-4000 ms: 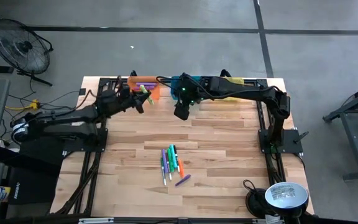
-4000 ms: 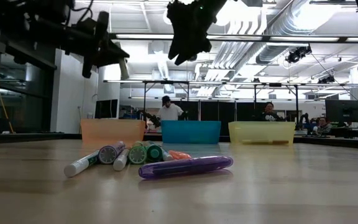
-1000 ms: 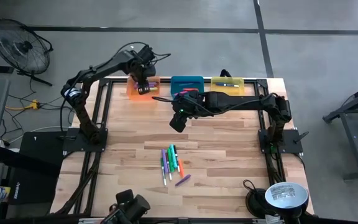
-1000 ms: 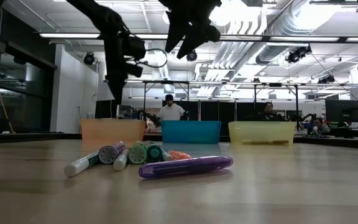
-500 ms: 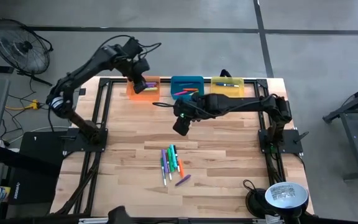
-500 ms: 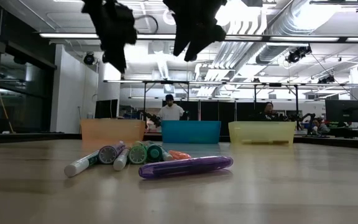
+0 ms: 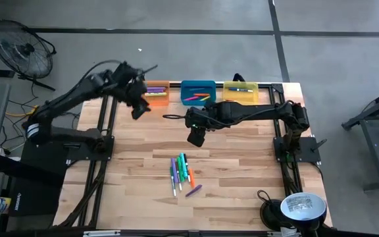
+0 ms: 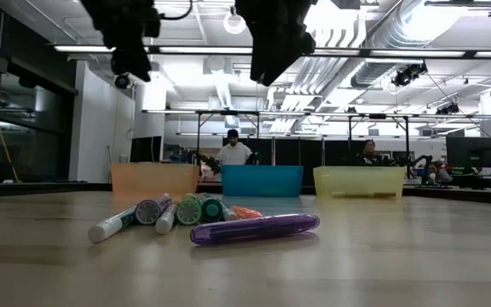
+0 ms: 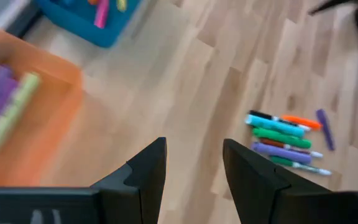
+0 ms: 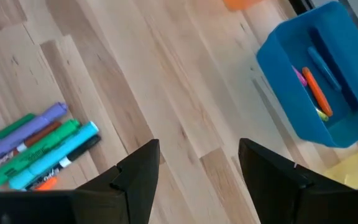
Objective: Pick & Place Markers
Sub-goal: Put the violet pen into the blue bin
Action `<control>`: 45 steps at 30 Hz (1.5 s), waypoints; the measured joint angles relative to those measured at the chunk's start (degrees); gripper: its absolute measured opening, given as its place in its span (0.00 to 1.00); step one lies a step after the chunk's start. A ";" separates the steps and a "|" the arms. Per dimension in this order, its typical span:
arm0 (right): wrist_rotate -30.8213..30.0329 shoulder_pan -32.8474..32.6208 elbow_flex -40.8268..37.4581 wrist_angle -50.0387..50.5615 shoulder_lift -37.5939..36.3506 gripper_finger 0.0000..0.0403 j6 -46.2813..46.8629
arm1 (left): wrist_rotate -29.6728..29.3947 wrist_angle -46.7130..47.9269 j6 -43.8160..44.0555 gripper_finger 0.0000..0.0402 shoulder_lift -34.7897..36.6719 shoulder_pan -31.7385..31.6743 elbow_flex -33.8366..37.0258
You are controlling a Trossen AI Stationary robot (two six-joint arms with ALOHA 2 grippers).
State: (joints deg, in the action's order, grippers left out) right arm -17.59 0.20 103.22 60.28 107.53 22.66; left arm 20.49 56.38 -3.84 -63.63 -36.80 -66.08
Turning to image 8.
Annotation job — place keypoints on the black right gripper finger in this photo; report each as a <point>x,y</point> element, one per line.
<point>286,61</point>
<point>264,64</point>

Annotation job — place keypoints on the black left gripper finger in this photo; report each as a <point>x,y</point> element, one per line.
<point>140,64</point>
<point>121,61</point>

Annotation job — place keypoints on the lavender thick marker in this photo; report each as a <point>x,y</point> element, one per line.
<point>147,212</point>

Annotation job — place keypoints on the orange highlighter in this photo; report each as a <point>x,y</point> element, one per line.
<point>247,212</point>

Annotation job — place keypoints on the black Expo marker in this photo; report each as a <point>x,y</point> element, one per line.
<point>229,213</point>

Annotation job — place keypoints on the teal highlighter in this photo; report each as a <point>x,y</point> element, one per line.
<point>212,210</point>

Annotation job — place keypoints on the green thick marker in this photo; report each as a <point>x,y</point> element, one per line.
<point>188,212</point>

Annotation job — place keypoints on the brown thin marker white cap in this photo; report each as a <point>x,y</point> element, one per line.
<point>165,221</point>

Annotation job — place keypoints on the purple translucent highlighter pen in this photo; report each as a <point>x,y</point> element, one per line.
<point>254,229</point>

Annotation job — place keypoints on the green thin marker white barrel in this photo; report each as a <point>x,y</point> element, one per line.
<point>105,228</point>

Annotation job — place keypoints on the background black robot arm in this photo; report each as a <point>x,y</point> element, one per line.
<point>209,162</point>

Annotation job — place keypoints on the round black speaker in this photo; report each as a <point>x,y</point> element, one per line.
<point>122,81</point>

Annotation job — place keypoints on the long ceiling light bar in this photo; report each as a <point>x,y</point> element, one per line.
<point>203,50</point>

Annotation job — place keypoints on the black monitor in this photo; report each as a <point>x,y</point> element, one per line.
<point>471,151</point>
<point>145,149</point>

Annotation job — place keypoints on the person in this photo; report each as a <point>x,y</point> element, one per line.
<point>367,155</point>
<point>441,175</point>
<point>233,153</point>

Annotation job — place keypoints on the blue plastic bin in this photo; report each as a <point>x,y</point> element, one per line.
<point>262,181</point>

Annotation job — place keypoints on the orange translucent plastic bin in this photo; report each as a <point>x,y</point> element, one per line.
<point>156,181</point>

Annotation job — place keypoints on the black track spotlights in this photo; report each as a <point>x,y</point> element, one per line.
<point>407,76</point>

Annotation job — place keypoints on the yellow translucent plastic bin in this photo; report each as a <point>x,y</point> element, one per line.
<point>358,179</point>

